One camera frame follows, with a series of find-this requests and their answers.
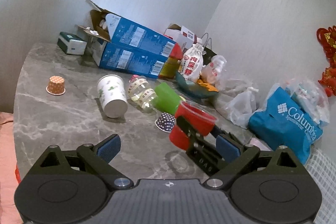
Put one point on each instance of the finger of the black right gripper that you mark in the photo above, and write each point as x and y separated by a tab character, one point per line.
200	151

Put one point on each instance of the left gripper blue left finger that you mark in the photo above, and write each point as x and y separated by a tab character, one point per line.
108	148

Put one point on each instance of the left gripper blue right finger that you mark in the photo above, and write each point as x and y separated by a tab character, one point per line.
230	149

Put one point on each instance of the red plastic cup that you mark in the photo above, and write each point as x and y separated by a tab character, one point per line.
201	120

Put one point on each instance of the green plastic cup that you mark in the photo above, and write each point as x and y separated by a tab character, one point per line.
167	100

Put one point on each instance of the white patterned paper cup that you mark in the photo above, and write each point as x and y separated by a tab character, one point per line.
112	96

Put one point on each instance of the navy polka dot cupcake liner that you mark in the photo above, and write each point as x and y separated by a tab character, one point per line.
165	122

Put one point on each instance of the clear plastic bag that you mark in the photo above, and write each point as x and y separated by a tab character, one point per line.
237	101

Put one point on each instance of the teal glass bowl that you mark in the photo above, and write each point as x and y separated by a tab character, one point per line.
193	89

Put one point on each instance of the orange snack pieces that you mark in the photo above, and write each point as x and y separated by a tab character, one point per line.
207	86

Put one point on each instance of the blue Columbia bag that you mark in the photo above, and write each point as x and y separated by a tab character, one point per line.
281	121

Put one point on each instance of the plastic bag with red print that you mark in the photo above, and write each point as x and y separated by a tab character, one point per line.
211	73

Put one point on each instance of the orange polka dot cupcake liner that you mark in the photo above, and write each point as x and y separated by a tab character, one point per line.
56	86

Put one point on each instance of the red yellow container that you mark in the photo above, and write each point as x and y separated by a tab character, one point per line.
171	66

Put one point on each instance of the white mesh fabric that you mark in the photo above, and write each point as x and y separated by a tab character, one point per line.
322	170

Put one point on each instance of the black paper shopping bag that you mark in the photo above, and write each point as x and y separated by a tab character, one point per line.
208	52

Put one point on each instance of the plastic bag of packets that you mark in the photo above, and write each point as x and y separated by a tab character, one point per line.
311	98

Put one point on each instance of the lower blue cardboard box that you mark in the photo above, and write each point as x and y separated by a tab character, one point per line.
123	58

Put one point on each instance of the blue cardboard box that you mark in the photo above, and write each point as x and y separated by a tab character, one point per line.
115	28
123	58

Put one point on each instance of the white red cardboard box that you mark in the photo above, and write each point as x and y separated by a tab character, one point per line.
182	36

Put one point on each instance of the small white green box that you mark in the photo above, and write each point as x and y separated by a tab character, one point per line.
71	44

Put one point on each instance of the upper blue cardboard box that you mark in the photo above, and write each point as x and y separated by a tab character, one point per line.
115	28

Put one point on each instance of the white drawstring bag red text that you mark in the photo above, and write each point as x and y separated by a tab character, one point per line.
192	63

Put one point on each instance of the red wall decoration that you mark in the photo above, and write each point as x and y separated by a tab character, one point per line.
326	37

